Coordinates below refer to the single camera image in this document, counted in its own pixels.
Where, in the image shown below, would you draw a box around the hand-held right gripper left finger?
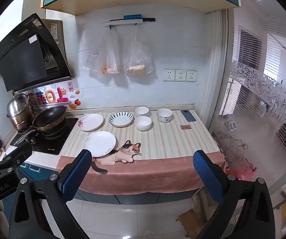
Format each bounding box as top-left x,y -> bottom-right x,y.
9,149 -> 93,239

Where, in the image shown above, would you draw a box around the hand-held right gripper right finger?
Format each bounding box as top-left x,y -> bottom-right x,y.
193,151 -> 276,239

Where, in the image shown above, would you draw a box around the plain white plate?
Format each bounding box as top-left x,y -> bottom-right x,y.
82,131 -> 117,158

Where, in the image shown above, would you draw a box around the white plate pink floral print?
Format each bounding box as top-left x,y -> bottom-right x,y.
77,114 -> 104,132

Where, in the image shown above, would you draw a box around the white plate blue leaf pattern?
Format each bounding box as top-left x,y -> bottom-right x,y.
109,112 -> 135,127

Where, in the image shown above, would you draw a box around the white bowl floral print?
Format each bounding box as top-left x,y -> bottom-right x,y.
157,108 -> 173,123

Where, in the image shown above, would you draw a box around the white bowl dark rim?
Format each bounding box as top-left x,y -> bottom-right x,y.
134,106 -> 150,117
134,116 -> 152,131

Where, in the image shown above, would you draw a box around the wooden crate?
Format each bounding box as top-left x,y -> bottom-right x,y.
191,188 -> 217,226

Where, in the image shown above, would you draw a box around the red plastic item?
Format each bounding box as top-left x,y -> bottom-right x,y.
226,164 -> 257,180

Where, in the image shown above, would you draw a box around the black induction cooktop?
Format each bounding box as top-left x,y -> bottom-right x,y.
10,117 -> 79,155

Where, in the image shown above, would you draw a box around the stainless steel steamer pot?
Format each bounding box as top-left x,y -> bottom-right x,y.
6,93 -> 35,131

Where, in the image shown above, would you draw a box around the small wooden stool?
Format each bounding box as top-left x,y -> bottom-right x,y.
176,208 -> 203,232

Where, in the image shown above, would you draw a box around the black frying pan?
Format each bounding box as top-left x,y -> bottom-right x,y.
13,105 -> 67,145

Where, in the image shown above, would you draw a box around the striped pink cat-print mat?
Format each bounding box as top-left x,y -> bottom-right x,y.
56,110 -> 227,196

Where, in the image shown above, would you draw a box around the blue smartphone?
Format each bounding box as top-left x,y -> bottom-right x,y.
181,110 -> 196,122

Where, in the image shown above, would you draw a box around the black range hood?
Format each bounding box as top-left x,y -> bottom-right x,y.
0,13 -> 74,92

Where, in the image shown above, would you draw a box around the patterned glass sliding door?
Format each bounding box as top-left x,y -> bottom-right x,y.
208,9 -> 286,205

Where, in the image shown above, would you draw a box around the clear plastic bag orange contents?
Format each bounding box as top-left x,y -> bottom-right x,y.
84,27 -> 121,76

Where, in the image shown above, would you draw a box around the clear plastic bag with bread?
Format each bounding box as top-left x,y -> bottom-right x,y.
122,26 -> 155,76

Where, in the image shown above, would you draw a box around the colourful wall stickers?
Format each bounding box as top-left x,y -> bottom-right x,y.
28,81 -> 81,110

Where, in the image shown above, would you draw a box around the white wall hook rail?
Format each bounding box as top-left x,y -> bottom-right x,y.
102,19 -> 143,27

